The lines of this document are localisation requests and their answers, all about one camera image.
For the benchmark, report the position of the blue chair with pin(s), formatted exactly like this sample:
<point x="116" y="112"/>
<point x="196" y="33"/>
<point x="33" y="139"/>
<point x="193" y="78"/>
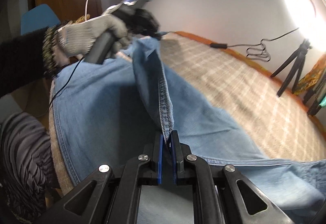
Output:
<point x="37" y="18"/>

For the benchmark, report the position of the colourful cloth on stand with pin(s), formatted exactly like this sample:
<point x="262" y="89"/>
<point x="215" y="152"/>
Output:
<point x="313" y="84"/>

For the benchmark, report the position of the light blue denim pants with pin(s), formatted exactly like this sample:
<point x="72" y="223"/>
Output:
<point x="106" y="114"/>

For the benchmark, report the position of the beige plaid bed cover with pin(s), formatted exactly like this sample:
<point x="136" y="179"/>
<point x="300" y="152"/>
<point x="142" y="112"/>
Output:
<point x="278" y="125"/>

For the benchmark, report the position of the black tripod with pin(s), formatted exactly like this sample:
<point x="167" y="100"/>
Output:
<point x="299" y="57"/>

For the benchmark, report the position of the left forearm dark sleeve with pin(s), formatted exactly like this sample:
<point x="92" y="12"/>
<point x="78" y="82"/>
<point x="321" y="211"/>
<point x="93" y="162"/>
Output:
<point x="29" y="57"/>

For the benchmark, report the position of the orange bed sheet edge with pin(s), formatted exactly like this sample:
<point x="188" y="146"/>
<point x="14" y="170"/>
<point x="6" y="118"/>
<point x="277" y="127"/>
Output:
<point x="253" y="64"/>

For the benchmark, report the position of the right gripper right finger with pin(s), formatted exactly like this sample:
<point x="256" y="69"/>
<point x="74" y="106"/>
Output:
<point x="184" y="163"/>

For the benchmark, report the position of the grey striped clothing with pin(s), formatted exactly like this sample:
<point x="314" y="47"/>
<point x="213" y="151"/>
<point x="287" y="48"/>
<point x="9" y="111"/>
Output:
<point x="27" y="168"/>

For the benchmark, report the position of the left hand grey glove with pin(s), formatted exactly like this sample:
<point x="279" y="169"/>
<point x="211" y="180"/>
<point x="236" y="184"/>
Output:
<point x="78" y="38"/>

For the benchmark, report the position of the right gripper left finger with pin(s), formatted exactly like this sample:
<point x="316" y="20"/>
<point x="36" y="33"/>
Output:
<point x="151" y="172"/>

